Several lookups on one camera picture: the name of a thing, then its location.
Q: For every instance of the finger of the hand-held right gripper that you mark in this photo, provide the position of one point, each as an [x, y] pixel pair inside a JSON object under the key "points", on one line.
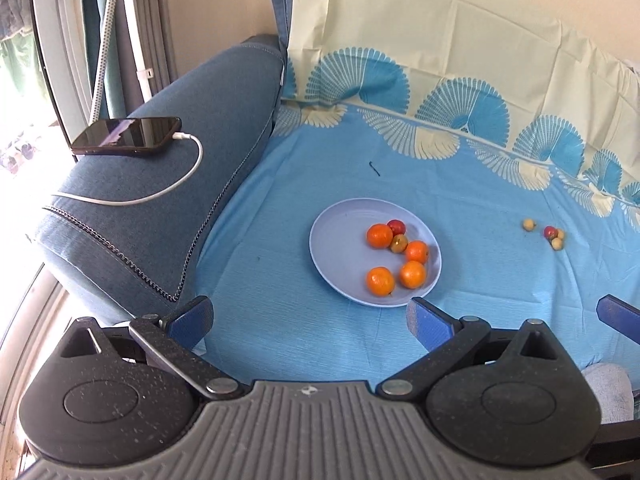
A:
{"points": [[620, 314]]}

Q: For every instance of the blue cushion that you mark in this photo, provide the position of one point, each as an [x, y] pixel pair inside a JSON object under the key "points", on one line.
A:
{"points": [[280, 0]]}

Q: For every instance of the small orange tangerine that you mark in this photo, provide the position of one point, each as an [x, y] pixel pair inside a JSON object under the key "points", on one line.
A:
{"points": [[380, 235], [417, 252], [380, 281], [413, 274]]}

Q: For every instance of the blue sofa armrest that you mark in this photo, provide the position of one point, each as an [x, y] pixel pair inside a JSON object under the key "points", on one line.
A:
{"points": [[200, 100]]}

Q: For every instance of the white window frame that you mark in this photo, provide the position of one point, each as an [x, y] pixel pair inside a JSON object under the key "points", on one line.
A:
{"points": [[62, 45]]}

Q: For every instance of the light grey cloth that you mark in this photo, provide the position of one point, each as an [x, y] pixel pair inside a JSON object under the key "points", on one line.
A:
{"points": [[607, 392]]}

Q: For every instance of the black smartphone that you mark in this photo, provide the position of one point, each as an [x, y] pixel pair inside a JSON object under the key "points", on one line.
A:
{"points": [[130, 132]]}

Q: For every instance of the white curtain clip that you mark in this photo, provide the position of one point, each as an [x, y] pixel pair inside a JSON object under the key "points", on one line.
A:
{"points": [[146, 73]]}

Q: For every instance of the light blue plate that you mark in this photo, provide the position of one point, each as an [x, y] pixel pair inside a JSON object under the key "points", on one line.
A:
{"points": [[340, 240]]}

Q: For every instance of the small black hairpin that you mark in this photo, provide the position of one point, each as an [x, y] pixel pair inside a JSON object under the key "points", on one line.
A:
{"points": [[375, 167]]}

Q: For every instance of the green hanging cloth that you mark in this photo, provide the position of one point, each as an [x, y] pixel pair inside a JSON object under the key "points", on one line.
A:
{"points": [[20, 75]]}

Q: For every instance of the grey curtain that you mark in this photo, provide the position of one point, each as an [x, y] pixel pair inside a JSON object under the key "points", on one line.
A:
{"points": [[150, 15]]}

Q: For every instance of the red cherry tomato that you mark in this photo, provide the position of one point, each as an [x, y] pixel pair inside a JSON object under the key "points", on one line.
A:
{"points": [[550, 231], [397, 225]]}

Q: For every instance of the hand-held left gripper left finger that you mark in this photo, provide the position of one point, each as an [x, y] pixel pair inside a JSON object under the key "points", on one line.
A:
{"points": [[192, 321]]}

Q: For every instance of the blue printed bedsheet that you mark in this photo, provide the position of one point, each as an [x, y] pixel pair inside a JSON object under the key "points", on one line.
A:
{"points": [[280, 270]]}

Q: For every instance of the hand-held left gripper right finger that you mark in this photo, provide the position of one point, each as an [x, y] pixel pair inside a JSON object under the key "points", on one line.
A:
{"points": [[427, 322]]}

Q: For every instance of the green curtain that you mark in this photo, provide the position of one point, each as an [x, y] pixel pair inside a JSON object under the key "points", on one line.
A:
{"points": [[116, 90]]}

